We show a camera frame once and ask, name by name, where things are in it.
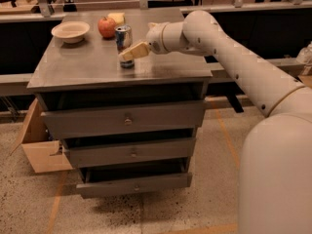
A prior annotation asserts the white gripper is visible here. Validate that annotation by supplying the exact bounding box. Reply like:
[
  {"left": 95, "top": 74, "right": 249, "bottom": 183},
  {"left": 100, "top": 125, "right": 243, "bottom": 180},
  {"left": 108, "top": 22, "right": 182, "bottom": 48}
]
[{"left": 118, "top": 22, "right": 169, "bottom": 61}]

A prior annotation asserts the blue silver redbull can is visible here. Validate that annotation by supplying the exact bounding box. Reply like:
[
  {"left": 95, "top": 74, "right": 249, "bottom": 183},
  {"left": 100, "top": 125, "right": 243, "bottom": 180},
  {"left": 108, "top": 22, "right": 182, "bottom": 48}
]
[{"left": 115, "top": 24, "right": 135, "bottom": 68}]

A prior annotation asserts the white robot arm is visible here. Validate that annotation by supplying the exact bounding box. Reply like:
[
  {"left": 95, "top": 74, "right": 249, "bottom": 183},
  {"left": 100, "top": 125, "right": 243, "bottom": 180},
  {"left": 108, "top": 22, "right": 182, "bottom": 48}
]
[{"left": 119, "top": 11, "right": 312, "bottom": 234}]

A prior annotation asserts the yellow sponge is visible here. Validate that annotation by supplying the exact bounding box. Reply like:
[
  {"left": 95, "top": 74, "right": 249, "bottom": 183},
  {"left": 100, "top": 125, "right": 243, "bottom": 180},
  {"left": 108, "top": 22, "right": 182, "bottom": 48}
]
[{"left": 108, "top": 13, "right": 125, "bottom": 25}]

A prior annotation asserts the red apple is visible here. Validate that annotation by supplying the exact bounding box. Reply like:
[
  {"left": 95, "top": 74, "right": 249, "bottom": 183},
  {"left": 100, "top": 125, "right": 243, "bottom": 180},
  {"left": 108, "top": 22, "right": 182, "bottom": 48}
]
[{"left": 97, "top": 17, "right": 116, "bottom": 39}]

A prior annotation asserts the white bowl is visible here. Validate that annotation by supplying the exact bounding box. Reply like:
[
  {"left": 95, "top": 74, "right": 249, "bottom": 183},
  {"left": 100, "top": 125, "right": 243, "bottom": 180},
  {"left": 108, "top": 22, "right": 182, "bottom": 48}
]
[{"left": 52, "top": 21, "right": 90, "bottom": 44}]

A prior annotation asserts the grey drawer cabinet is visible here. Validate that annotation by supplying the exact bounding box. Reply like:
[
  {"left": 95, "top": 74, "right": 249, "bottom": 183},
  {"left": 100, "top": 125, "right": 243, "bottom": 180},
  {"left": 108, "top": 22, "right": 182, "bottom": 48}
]
[{"left": 27, "top": 13, "right": 212, "bottom": 184}]

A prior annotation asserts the top grey drawer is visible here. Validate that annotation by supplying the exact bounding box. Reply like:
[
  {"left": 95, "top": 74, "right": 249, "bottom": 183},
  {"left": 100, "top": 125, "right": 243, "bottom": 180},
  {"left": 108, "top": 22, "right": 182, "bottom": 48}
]
[{"left": 42, "top": 100, "right": 205, "bottom": 139}]

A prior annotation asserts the grey drawer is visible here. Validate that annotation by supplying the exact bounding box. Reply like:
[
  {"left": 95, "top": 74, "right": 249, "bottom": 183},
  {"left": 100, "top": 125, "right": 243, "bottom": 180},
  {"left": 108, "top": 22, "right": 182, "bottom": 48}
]
[
  {"left": 76, "top": 173, "right": 192, "bottom": 198},
  {"left": 42, "top": 100, "right": 205, "bottom": 139},
  {"left": 64, "top": 137, "right": 196, "bottom": 168}
]

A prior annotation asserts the middle grey drawer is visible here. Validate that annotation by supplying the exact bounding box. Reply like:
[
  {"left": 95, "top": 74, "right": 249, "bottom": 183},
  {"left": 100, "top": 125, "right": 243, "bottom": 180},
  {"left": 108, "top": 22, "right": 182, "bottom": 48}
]
[{"left": 64, "top": 137, "right": 196, "bottom": 168}]

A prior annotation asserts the grey metal railing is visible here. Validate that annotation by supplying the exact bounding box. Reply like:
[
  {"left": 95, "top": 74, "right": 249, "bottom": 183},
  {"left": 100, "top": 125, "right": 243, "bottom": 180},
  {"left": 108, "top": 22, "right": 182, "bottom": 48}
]
[{"left": 0, "top": 0, "right": 312, "bottom": 97}]

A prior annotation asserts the cardboard box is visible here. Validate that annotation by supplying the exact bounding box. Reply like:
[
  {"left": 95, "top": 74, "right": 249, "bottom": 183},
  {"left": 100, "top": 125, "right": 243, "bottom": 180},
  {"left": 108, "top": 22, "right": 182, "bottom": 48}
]
[{"left": 11, "top": 99, "right": 72, "bottom": 174}]

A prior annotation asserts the clear sanitizer pump bottle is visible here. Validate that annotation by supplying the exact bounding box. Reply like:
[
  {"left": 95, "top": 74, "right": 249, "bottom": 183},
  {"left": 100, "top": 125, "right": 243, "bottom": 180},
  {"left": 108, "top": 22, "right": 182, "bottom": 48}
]
[{"left": 296, "top": 42, "right": 312, "bottom": 64}]

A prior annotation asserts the bottom grey drawer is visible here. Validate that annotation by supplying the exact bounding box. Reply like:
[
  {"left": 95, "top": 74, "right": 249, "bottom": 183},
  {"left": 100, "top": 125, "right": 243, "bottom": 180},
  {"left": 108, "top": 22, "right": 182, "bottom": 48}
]
[{"left": 76, "top": 173, "right": 192, "bottom": 198}]

